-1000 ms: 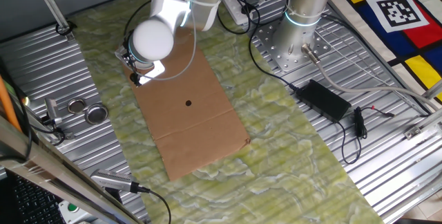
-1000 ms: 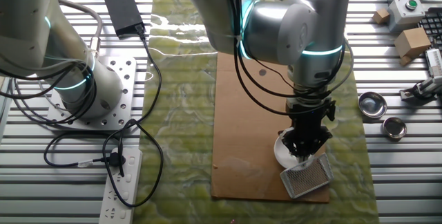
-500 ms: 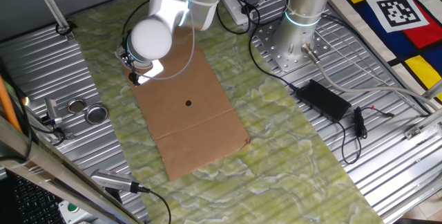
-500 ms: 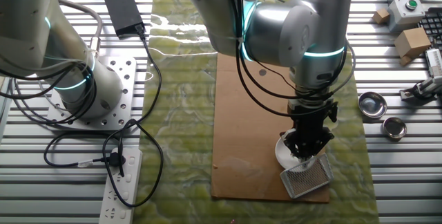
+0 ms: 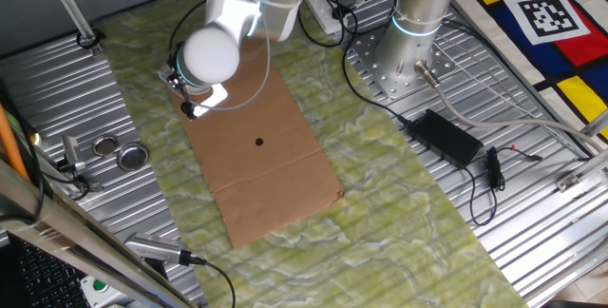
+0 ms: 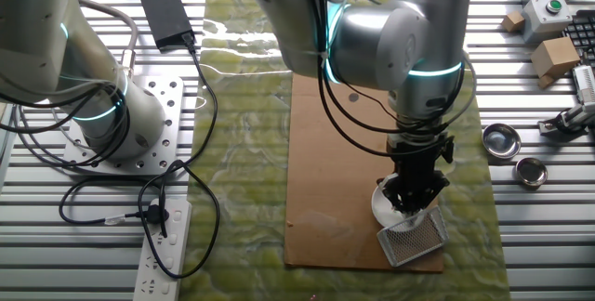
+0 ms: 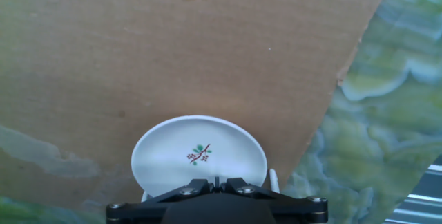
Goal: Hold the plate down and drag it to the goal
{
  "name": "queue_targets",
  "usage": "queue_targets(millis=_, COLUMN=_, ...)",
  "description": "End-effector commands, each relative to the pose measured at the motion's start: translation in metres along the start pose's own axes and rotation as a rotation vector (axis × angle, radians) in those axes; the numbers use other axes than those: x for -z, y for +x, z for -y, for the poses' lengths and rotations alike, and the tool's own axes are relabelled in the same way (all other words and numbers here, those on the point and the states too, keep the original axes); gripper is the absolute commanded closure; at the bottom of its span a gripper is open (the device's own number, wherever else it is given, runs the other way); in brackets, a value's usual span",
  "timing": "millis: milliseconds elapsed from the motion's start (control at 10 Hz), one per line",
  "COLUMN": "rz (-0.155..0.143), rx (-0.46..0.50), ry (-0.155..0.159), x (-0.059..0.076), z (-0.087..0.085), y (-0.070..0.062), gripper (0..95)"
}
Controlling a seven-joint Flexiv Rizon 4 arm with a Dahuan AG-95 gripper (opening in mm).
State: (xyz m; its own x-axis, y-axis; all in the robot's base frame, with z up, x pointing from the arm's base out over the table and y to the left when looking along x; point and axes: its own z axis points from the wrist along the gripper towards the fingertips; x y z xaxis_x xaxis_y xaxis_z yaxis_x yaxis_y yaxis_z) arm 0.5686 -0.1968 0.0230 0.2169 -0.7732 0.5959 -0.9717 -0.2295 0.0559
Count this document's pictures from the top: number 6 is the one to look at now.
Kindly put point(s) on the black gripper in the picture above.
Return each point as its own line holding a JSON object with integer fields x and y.
{"x": 416, "y": 168}

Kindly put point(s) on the white plate with berry print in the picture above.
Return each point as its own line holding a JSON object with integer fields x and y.
{"x": 382, "y": 213}

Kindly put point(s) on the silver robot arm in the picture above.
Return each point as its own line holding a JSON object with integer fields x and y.
{"x": 409, "y": 36}

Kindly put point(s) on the brown cardboard sheet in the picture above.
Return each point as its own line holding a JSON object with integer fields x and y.
{"x": 325, "y": 175}

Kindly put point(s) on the large steel bowl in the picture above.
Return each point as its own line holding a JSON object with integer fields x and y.
{"x": 501, "y": 140}

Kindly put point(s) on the small steel bowl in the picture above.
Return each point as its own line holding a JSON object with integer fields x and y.
{"x": 531, "y": 172}

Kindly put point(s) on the green marbled mat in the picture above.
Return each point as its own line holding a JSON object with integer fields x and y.
{"x": 246, "y": 152}

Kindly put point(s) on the large cardboard cube box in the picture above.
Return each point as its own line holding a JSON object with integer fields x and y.
{"x": 555, "y": 57}

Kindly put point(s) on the small cardboard cube box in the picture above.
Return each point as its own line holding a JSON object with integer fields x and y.
{"x": 512, "y": 22}

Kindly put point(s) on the green button box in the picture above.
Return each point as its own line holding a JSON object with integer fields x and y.
{"x": 544, "y": 17}

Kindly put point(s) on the black keyboard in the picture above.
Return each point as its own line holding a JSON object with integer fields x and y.
{"x": 581, "y": 36}

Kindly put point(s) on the white power strip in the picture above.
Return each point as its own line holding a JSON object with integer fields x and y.
{"x": 160, "y": 254}

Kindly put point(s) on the black power adapter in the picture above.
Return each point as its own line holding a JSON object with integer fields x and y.
{"x": 165, "y": 15}

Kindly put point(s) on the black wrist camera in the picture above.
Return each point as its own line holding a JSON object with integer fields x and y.
{"x": 447, "y": 148}

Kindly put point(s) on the small camera on mount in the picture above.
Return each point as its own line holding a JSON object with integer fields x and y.
{"x": 572, "y": 120}

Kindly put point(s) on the silver ribbed camera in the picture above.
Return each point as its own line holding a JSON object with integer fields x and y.
{"x": 585, "y": 85}

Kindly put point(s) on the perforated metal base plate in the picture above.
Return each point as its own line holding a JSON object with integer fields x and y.
{"x": 165, "y": 106}

